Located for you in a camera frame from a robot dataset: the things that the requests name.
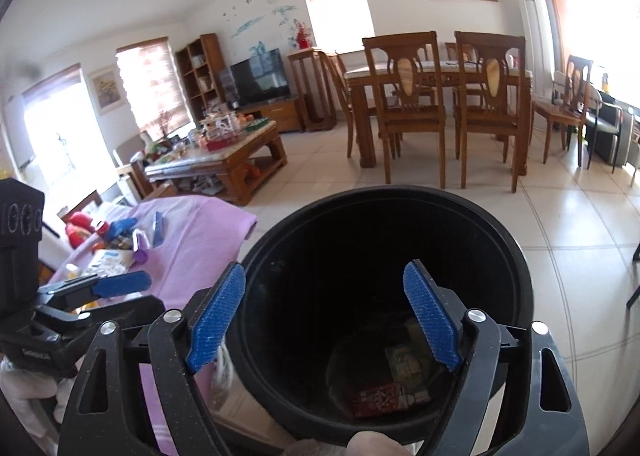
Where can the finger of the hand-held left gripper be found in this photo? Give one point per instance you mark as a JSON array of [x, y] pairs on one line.
[[120, 284], [135, 308]]

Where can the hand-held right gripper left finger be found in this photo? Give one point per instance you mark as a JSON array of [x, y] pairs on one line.
[[217, 321]]

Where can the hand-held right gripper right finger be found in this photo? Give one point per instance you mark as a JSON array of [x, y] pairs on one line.
[[430, 321]]

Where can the orange packet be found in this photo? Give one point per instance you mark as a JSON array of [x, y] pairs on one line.
[[92, 305]]

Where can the blue packet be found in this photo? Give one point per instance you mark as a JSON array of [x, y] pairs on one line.
[[121, 228]]

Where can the black trash bin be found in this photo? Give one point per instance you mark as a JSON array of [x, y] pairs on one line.
[[325, 261]]

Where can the printed white packet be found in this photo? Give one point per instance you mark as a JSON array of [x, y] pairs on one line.
[[110, 262]]

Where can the white purple tube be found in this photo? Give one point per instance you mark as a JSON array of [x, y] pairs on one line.
[[141, 248]]

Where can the green packet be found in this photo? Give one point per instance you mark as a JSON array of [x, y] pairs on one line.
[[405, 361]]

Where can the small white bottle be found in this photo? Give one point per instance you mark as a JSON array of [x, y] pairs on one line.
[[71, 272]]

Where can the white blue tube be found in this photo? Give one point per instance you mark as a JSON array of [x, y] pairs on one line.
[[157, 228]]

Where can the pink blanket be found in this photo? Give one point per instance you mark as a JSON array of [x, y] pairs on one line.
[[200, 236]]

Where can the wooden sofa chair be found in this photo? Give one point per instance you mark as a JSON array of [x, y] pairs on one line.
[[127, 161]]

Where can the white plastic bag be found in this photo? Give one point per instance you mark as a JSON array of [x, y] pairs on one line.
[[380, 445]]

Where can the wooden coffee table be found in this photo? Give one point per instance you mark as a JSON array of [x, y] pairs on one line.
[[240, 164]]

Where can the assorted tabletop clutter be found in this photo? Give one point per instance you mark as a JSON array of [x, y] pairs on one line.
[[220, 134]]

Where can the small framed picture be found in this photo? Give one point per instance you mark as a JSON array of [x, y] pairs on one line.
[[104, 90]]

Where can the wooden dining chair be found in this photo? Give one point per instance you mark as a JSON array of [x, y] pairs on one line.
[[485, 124], [405, 119]]

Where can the wooden dining table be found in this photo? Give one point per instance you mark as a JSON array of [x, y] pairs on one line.
[[361, 126]]

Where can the wooden television cabinet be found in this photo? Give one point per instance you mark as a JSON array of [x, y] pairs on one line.
[[280, 116]]

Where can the wooden bookshelf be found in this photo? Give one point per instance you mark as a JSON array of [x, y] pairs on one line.
[[197, 71]]

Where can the tall wooden stand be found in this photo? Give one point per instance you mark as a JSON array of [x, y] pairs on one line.
[[310, 104]]

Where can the wooden armchair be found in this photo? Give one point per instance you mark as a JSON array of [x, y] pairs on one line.
[[555, 111]]

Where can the black television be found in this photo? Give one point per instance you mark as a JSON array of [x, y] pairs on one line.
[[260, 77]]

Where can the curved-back wooden chair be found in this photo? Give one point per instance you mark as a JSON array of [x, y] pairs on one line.
[[334, 81]]

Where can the grey armchair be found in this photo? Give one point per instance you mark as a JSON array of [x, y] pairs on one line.
[[602, 124]]

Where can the red flower ornament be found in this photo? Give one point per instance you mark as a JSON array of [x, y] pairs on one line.
[[301, 36]]

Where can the white standing air conditioner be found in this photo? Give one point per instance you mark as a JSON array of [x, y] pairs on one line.
[[535, 36]]

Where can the blue wall decals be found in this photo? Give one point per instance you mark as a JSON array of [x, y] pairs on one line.
[[247, 26]]

